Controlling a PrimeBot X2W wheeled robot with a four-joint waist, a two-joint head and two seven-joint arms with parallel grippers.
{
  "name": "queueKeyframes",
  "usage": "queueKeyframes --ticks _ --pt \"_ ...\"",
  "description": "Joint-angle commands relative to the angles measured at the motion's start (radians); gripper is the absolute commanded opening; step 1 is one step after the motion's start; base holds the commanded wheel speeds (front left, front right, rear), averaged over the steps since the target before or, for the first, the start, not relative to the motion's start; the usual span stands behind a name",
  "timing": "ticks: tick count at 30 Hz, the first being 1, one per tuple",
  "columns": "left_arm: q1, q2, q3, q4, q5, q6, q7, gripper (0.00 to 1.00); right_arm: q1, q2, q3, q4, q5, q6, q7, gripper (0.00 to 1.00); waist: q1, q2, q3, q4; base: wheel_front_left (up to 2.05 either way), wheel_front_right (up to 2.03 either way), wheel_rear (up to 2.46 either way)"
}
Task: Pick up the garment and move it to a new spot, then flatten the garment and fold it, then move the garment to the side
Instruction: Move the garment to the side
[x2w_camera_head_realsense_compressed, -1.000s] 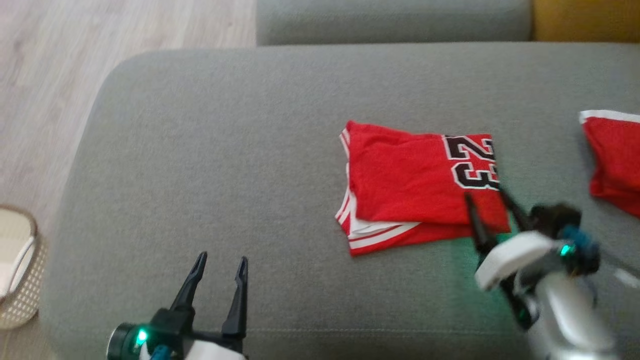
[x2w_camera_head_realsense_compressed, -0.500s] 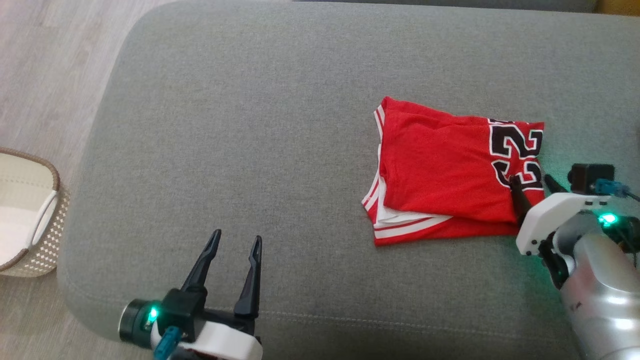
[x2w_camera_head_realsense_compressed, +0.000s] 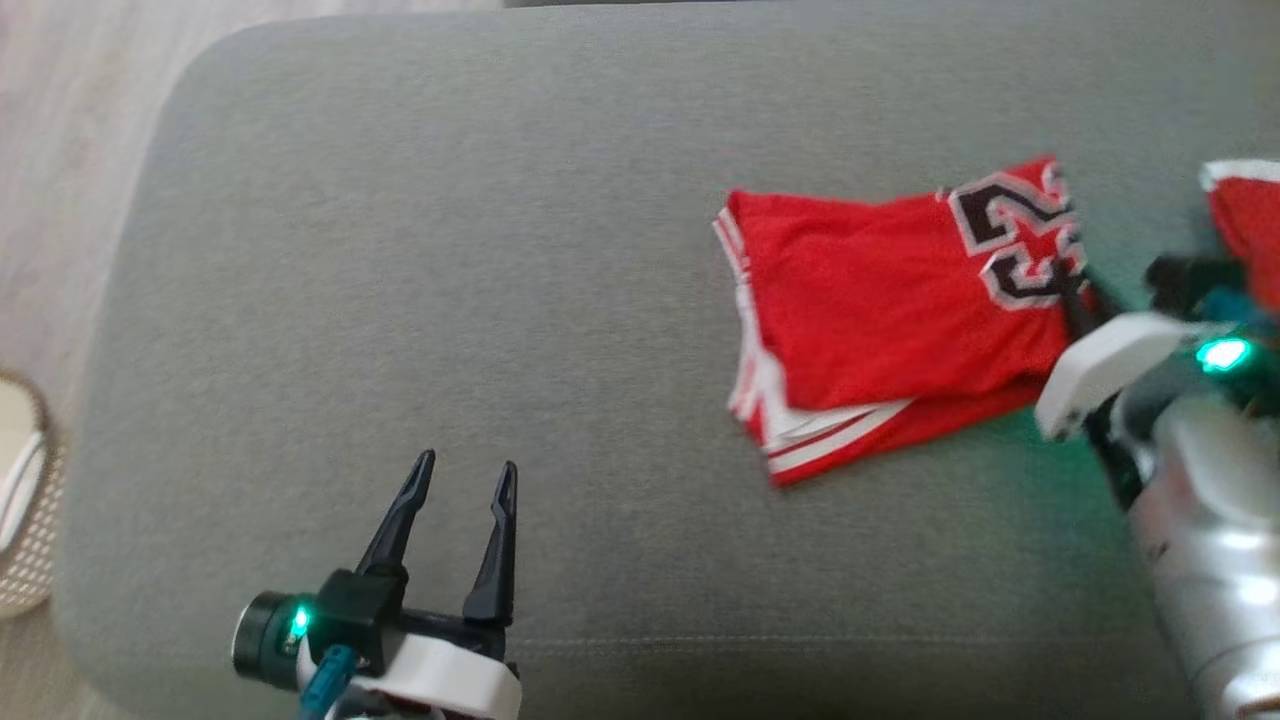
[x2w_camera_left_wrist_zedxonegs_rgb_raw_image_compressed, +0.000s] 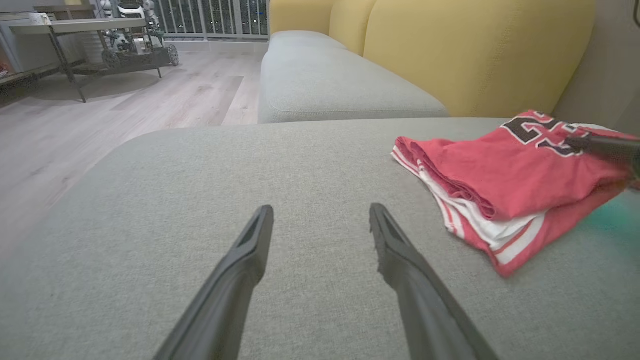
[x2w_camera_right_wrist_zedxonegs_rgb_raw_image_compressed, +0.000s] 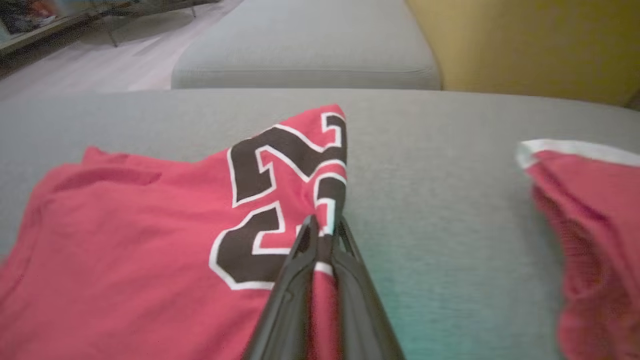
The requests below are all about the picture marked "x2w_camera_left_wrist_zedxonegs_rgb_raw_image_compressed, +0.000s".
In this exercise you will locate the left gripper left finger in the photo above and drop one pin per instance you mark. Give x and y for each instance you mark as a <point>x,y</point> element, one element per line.
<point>225,290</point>

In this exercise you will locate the grey table black legs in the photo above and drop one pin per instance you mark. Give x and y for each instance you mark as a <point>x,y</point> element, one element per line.
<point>75,25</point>

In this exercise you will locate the yellow sofa back cushion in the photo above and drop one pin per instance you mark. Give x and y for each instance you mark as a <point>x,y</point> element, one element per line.
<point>300,15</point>
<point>350,25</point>
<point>475,50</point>

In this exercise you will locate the white black wheeled robot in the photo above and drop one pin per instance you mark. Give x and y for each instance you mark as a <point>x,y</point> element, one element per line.
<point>135,50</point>

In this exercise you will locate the grey sofa backrest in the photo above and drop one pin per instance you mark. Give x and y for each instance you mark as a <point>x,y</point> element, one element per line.
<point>610,65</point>

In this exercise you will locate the red white basketball jersey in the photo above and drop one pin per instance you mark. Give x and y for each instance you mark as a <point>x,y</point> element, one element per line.
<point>500,165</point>

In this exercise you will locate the white ribbed bin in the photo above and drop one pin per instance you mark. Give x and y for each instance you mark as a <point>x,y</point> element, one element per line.
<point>92,47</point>

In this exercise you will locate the red shorts white stripe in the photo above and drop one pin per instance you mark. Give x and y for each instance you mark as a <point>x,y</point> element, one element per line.
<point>570,220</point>

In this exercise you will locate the white balcony railing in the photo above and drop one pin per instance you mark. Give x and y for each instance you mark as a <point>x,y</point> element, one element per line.
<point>210,17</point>

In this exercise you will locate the large grey sofa chaise cushion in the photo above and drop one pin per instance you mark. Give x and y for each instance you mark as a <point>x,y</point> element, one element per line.
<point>200,165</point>

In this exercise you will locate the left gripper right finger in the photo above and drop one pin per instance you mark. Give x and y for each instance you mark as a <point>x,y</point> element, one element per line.
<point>420,300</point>

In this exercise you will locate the grey sofa seat cushion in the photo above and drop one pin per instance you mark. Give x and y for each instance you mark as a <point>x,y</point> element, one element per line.
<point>325,80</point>

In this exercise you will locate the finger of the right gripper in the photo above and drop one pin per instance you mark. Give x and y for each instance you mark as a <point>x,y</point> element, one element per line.
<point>610,147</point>

